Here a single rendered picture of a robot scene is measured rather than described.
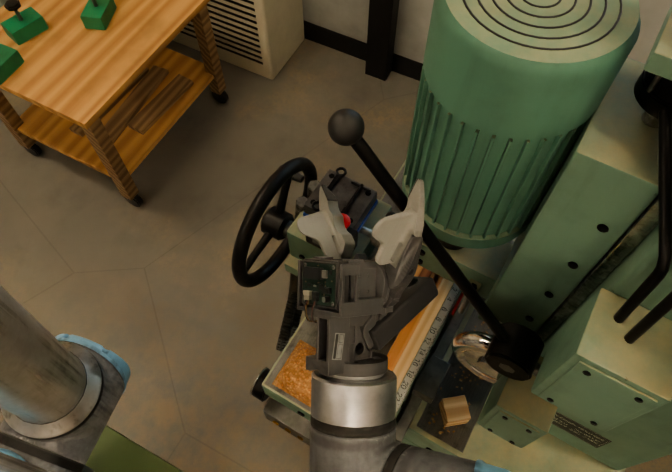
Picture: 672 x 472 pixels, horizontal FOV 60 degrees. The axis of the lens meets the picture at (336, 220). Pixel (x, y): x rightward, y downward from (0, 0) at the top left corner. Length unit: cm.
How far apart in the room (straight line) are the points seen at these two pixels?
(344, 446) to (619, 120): 40
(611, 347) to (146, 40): 170
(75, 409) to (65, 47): 133
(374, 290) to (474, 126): 19
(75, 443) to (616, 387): 80
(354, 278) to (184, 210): 167
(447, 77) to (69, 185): 201
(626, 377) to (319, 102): 200
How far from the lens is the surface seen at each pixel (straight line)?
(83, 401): 102
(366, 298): 59
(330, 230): 66
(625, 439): 99
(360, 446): 61
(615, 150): 58
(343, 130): 54
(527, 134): 55
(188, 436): 192
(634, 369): 62
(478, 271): 87
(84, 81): 196
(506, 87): 51
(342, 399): 60
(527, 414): 81
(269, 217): 116
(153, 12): 211
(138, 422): 196
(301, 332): 99
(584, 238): 66
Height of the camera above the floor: 184
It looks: 60 degrees down
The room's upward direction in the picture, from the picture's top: straight up
